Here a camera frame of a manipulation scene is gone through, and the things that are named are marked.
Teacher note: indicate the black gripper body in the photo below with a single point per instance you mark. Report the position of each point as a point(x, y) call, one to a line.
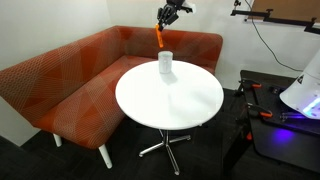
point(173, 8)

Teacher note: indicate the orange marker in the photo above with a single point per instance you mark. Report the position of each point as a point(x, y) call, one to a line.
point(160, 38)

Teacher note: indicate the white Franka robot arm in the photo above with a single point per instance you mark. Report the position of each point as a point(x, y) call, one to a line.
point(305, 90)

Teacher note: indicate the white ceramic mug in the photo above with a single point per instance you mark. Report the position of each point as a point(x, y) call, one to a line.
point(165, 63)

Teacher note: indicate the orange patterned corner sofa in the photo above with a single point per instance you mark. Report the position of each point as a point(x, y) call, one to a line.
point(73, 90)

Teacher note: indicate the brown cork board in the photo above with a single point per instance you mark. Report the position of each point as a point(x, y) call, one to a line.
point(286, 8)

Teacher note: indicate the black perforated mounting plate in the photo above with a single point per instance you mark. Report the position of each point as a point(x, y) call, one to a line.
point(266, 100)

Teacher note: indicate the black robot cart table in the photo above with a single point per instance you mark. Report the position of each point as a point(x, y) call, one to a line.
point(283, 146)

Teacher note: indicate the chrome table pedestal base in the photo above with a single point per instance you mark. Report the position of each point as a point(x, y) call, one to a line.
point(165, 143)

